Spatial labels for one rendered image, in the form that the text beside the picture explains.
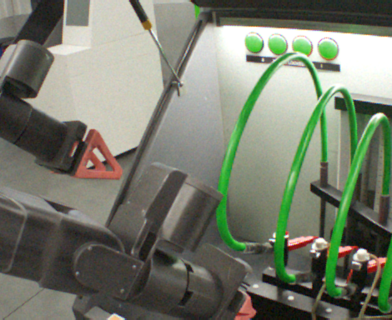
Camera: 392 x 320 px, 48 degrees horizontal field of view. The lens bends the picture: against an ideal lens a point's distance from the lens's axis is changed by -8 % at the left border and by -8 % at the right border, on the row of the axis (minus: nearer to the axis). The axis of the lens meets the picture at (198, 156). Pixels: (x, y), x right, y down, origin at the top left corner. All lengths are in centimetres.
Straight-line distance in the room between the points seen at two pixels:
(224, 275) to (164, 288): 9
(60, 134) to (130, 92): 324
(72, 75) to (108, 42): 39
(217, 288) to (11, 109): 32
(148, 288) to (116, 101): 342
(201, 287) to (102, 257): 12
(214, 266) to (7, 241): 23
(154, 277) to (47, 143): 28
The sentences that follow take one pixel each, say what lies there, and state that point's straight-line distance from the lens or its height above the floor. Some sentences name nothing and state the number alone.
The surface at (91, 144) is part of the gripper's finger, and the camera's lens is 61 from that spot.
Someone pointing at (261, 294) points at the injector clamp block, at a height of 98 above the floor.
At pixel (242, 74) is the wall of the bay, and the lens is 112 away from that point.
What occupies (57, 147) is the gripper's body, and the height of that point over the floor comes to 138.
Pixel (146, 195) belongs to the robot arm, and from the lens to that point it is 40.
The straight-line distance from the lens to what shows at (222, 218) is 67.
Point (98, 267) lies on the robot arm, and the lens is 36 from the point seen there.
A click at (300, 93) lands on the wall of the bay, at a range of 106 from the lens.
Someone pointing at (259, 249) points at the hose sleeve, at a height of 113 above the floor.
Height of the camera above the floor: 160
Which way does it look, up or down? 25 degrees down
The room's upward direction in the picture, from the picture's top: 6 degrees counter-clockwise
